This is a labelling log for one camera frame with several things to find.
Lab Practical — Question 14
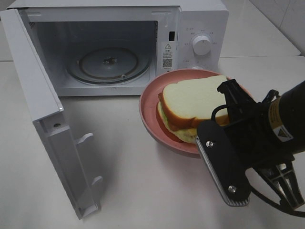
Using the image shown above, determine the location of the lower white timer knob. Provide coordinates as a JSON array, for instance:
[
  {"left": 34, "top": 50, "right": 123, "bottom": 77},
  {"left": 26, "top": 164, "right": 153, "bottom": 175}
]
[{"left": 192, "top": 66, "right": 204, "bottom": 70}]

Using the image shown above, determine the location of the white warning label sticker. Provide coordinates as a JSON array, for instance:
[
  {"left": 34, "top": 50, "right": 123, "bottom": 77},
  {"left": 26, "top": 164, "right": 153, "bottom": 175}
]
[{"left": 162, "top": 42, "right": 174, "bottom": 70}]

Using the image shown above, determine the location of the white microwave oven body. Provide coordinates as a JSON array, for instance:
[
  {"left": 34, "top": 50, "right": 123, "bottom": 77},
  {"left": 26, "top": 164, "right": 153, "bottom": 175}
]
[{"left": 7, "top": 0, "right": 229, "bottom": 96}]

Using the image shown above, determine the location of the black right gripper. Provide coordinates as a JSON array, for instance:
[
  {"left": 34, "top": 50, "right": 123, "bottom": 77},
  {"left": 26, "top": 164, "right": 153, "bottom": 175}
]
[{"left": 217, "top": 79, "right": 305, "bottom": 211}]

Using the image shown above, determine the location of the glass microwave turntable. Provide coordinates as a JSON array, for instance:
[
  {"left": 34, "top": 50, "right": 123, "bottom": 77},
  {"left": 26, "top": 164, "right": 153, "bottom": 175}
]
[{"left": 66, "top": 39, "right": 155, "bottom": 85}]

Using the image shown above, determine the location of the sandwich with white bread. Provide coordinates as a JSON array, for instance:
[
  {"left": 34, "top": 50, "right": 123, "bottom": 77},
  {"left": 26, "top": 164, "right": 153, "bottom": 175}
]
[{"left": 156, "top": 75, "right": 227, "bottom": 144}]

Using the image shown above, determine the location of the upper white power knob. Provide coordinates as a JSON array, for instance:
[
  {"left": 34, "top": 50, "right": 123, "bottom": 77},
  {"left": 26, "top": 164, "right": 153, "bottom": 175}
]
[{"left": 192, "top": 33, "right": 212, "bottom": 56}]

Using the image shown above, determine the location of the pink plate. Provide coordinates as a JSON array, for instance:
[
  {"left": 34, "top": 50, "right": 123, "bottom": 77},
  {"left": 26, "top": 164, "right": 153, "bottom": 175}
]
[{"left": 139, "top": 69, "right": 221, "bottom": 158}]

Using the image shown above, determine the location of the white microwave door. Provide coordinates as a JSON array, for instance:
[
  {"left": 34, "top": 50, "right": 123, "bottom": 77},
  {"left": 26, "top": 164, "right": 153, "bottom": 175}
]
[{"left": 0, "top": 9, "right": 103, "bottom": 219}]

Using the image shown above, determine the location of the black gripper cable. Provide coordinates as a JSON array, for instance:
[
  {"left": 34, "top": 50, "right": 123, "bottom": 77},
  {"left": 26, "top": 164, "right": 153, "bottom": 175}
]
[{"left": 211, "top": 89, "right": 305, "bottom": 217}]

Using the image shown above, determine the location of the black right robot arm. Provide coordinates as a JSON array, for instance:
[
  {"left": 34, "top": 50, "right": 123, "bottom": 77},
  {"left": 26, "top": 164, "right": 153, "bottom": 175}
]
[{"left": 217, "top": 79, "right": 305, "bottom": 217}]

